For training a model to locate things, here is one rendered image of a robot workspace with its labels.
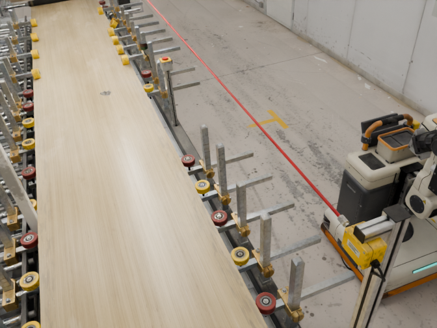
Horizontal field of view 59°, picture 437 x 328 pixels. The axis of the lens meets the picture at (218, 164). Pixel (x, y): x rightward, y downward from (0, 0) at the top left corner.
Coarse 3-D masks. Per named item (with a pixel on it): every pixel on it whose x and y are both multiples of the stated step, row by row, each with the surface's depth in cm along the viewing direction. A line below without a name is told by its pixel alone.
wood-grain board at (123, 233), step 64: (64, 64) 343; (128, 64) 334; (64, 128) 261; (128, 128) 256; (64, 192) 211; (128, 192) 208; (192, 192) 205; (64, 256) 177; (128, 256) 175; (192, 256) 172; (64, 320) 152; (128, 320) 151; (192, 320) 149; (256, 320) 147
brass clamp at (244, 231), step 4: (232, 216) 198; (236, 216) 197; (236, 220) 195; (236, 224) 194; (236, 228) 197; (240, 228) 191; (244, 228) 191; (248, 228) 192; (240, 232) 191; (244, 232) 191; (248, 232) 192; (244, 236) 192
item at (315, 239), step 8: (304, 240) 185; (312, 240) 185; (320, 240) 186; (280, 248) 183; (288, 248) 182; (296, 248) 182; (304, 248) 185; (272, 256) 179; (280, 256) 182; (248, 264) 177; (256, 264) 178; (240, 272) 176
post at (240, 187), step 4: (236, 184) 177; (240, 184) 175; (244, 184) 175; (236, 188) 179; (240, 188) 175; (244, 188) 176; (236, 192) 181; (240, 192) 177; (244, 192) 178; (240, 196) 178; (244, 196) 179; (240, 200) 180; (244, 200) 181; (240, 204) 182; (244, 204) 183; (240, 208) 183; (244, 208) 184; (240, 212) 185; (244, 212) 186; (240, 216) 187; (244, 216) 188; (240, 220) 188; (244, 220) 189; (240, 224) 190; (244, 224) 191; (240, 236) 197; (240, 240) 199; (244, 240) 199
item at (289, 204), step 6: (282, 204) 203; (288, 204) 203; (294, 204) 204; (264, 210) 201; (270, 210) 200; (276, 210) 201; (282, 210) 203; (246, 216) 198; (252, 216) 198; (258, 216) 199; (228, 222) 196; (234, 222) 196; (246, 222) 198; (222, 228) 193; (228, 228) 195
